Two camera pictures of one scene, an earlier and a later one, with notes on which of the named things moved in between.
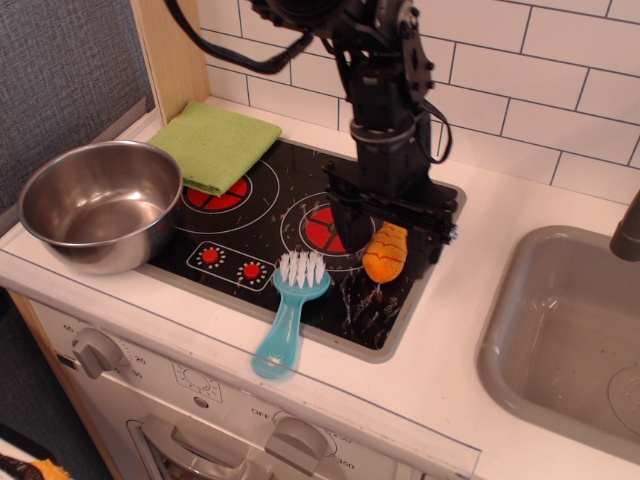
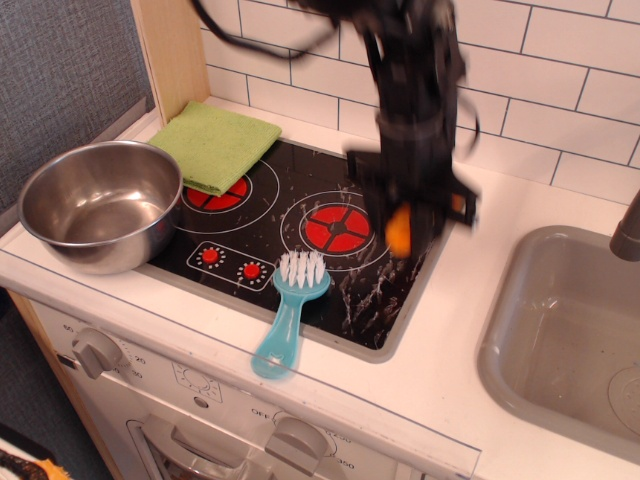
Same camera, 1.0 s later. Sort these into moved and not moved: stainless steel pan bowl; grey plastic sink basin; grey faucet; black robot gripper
Moved: black robot gripper
Not moved: grey plastic sink basin; stainless steel pan bowl; grey faucet
